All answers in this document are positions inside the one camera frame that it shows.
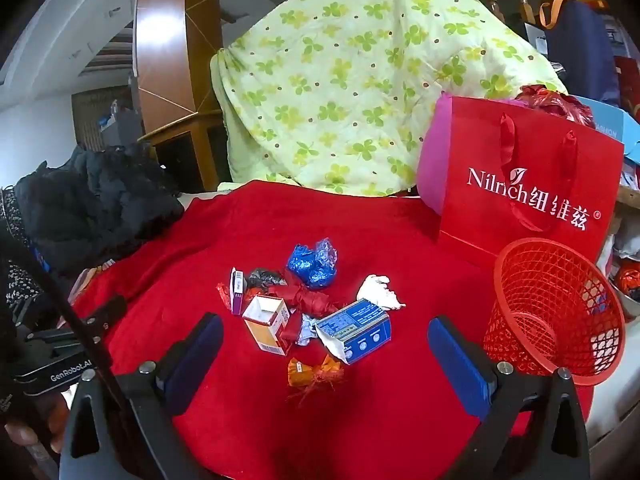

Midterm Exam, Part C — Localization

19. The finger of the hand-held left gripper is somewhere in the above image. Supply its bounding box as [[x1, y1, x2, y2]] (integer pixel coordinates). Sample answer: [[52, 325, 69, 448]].
[[61, 294, 129, 347]]

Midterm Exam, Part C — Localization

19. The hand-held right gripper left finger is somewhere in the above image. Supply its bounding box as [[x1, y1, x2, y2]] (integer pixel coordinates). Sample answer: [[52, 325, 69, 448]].
[[59, 312, 224, 480]]

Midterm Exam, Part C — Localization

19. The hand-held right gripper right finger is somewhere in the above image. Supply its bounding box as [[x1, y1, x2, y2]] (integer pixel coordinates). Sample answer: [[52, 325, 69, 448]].
[[427, 315, 592, 480]]

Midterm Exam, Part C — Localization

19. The orange white carton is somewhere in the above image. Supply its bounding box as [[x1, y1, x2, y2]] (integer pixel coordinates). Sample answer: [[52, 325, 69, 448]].
[[242, 295, 291, 357]]

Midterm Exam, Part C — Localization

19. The small purple white box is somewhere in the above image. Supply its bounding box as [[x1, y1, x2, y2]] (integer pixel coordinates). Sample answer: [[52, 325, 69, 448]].
[[229, 267, 247, 316]]

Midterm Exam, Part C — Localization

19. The red plastic mesh basket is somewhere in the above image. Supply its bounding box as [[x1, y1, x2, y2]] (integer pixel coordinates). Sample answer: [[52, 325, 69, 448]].
[[482, 237, 627, 387]]

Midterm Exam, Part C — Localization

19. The blue medicine box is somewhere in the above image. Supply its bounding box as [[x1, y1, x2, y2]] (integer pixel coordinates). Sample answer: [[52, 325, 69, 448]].
[[315, 299, 392, 366]]

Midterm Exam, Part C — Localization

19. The white tissue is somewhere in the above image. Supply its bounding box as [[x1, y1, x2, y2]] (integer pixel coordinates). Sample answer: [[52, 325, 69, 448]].
[[356, 274, 407, 311]]

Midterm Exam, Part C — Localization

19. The black plastic wrapper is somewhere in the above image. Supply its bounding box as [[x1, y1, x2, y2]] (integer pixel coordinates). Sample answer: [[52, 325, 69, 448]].
[[246, 268, 287, 291]]

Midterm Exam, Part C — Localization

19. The blue face mask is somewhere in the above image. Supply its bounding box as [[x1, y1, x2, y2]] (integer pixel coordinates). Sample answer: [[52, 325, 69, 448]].
[[295, 312, 323, 347]]

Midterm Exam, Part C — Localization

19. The orange wrapper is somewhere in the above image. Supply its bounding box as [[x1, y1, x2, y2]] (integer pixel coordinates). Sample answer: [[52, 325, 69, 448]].
[[286, 355, 346, 406]]

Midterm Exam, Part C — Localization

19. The red wrapper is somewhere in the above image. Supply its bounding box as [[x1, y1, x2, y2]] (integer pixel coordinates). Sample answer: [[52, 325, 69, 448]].
[[267, 280, 341, 346]]

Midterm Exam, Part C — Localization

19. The blue plastic wrapper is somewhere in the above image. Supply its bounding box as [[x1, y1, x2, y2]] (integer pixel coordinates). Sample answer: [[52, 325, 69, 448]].
[[286, 238, 339, 289]]

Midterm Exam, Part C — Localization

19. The person's left hand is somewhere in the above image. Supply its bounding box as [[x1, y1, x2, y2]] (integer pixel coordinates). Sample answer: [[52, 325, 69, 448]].
[[4, 394, 71, 455]]

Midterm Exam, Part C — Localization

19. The person's dark patterned clothing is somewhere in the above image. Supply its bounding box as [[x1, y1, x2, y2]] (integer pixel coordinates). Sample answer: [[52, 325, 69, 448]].
[[0, 185, 51, 321]]

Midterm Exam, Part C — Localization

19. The black jacket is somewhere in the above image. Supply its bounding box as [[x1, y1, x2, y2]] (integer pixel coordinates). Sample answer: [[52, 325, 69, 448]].
[[12, 142, 186, 276]]

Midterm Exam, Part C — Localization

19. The red blanket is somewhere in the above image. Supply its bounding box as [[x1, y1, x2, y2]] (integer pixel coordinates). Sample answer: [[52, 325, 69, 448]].
[[65, 180, 596, 480]]

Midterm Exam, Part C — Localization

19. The metal basin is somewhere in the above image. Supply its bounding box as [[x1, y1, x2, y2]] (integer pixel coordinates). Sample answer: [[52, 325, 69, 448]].
[[607, 280, 640, 320]]

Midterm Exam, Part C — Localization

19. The red paper gift bag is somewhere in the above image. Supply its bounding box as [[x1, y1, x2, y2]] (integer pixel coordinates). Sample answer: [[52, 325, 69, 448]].
[[416, 94, 626, 271]]

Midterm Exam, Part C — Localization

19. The orange plastic bag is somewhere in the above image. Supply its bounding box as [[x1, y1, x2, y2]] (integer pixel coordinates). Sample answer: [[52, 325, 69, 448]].
[[617, 266, 640, 301]]

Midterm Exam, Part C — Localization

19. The red plastic bag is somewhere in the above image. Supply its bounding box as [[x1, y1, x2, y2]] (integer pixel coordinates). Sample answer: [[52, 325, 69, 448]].
[[515, 84, 596, 128]]

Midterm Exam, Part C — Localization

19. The light blue shoe box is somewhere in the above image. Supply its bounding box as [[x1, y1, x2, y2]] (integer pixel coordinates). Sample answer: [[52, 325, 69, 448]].
[[570, 94, 640, 166]]

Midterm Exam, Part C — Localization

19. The brown wooden arch pillar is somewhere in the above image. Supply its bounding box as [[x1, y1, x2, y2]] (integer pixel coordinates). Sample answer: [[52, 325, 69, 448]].
[[134, 0, 223, 128]]

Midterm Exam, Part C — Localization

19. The green clover print quilt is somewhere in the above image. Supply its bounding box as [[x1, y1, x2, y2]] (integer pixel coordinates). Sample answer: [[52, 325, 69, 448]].
[[210, 0, 568, 197]]

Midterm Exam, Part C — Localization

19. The navy bag with orange handles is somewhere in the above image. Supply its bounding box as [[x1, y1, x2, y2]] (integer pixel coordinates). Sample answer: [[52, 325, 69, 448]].
[[539, 0, 623, 106]]

